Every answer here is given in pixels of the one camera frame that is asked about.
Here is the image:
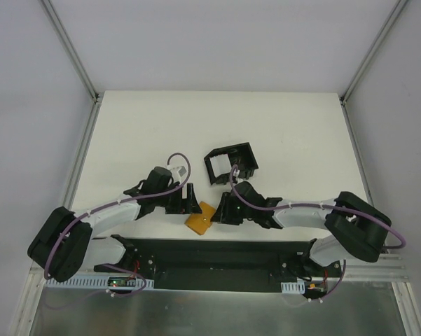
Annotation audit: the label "yellow leather card holder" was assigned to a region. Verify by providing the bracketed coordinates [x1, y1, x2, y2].
[185, 202, 216, 235]

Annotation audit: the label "white cable duct right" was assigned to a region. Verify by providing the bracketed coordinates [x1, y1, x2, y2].
[280, 279, 305, 295]

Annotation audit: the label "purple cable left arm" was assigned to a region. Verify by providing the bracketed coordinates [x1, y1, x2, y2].
[43, 153, 193, 311]

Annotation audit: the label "white cards in box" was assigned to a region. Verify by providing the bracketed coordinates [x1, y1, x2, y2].
[210, 155, 231, 178]

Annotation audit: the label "white cable duct left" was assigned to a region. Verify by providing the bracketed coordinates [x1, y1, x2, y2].
[45, 274, 154, 291]

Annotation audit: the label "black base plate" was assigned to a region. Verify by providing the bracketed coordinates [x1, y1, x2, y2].
[90, 236, 350, 293]

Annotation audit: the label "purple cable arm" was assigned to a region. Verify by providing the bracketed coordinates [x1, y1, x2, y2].
[229, 164, 406, 305]
[43, 153, 193, 311]

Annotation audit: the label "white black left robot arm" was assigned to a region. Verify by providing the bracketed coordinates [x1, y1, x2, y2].
[27, 166, 202, 282]

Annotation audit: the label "black plastic card box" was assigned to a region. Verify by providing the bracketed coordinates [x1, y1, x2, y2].
[204, 142, 258, 185]

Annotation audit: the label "aluminium frame rail left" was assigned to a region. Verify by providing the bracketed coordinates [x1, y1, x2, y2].
[38, 0, 104, 246]

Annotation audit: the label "aluminium frame rail right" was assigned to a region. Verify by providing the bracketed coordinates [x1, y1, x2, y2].
[340, 1, 414, 223]

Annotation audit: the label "aluminium front cross rail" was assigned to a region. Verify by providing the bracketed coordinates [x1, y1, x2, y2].
[29, 253, 410, 284]

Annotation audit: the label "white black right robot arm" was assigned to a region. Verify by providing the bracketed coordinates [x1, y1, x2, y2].
[212, 181, 392, 279]

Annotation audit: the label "white cable duct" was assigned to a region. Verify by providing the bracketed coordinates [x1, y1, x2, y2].
[280, 279, 305, 295]
[45, 274, 154, 291]

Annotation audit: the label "aluminium frame rail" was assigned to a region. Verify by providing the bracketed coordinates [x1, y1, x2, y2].
[340, 1, 414, 223]
[38, 0, 104, 246]

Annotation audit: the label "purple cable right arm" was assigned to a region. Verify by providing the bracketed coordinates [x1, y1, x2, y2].
[229, 164, 406, 305]

